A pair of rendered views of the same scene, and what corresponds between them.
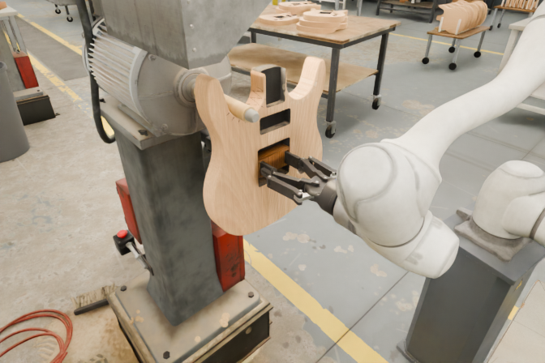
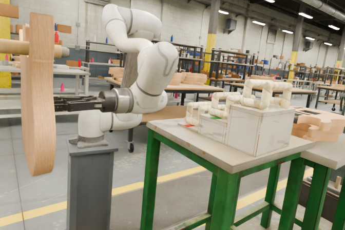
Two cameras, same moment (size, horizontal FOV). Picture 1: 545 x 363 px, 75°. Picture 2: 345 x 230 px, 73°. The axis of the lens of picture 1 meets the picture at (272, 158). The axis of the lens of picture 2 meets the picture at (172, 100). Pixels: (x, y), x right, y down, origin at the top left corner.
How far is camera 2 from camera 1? 0.74 m
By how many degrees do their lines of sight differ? 81
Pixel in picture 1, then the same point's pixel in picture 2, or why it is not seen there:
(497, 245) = (100, 141)
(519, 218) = (106, 120)
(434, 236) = not seen: hidden behind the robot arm
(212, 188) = (51, 119)
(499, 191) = (94, 112)
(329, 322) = not seen: outside the picture
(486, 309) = (110, 175)
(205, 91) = (51, 24)
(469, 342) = (108, 202)
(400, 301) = not seen: outside the picture
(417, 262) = (163, 99)
